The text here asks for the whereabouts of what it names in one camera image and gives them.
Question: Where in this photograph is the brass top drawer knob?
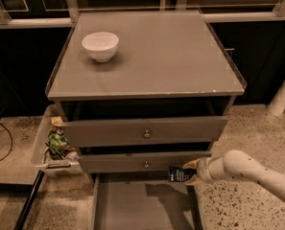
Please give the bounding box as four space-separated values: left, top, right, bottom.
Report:
143 130 152 139

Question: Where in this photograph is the middle grey drawer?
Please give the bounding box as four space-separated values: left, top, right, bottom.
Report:
79 151 211 173

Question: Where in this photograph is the grey drawer cabinet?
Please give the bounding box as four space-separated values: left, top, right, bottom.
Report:
45 11 248 184

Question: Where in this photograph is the dark blue rxbar wrapper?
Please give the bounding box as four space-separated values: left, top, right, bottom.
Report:
167 166 197 182

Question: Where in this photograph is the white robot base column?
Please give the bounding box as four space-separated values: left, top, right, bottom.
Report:
268 81 285 116

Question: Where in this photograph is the white ceramic bowl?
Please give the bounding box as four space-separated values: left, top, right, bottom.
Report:
82 32 119 62

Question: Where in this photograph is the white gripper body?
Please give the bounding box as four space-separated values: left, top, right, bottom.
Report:
197 157 216 183

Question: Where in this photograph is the black floor cable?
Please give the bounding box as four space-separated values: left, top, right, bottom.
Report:
0 121 14 167

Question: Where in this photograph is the brass middle drawer knob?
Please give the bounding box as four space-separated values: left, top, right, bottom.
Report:
144 161 150 169

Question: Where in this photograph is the top grey drawer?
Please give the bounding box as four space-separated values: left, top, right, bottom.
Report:
61 116 227 147

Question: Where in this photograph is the white railing bar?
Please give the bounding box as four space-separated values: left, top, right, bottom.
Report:
0 11 285 30

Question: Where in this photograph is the bottom grey open drawer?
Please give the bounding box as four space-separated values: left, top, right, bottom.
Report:
90 172 205 230

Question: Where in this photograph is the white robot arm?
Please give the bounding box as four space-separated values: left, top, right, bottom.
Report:
182 149 285 203

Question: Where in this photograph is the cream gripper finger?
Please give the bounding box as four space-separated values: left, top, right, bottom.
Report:
185 174 202 186
182 159 200 170

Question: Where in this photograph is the brass drawer knob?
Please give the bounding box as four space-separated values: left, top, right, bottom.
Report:
144 161 150 169
143 130 152 139

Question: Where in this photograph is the tan snack packet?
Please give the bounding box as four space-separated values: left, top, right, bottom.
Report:
51 117 62 127

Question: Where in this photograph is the green snack packet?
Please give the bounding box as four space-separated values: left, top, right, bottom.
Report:
48 129 69 150

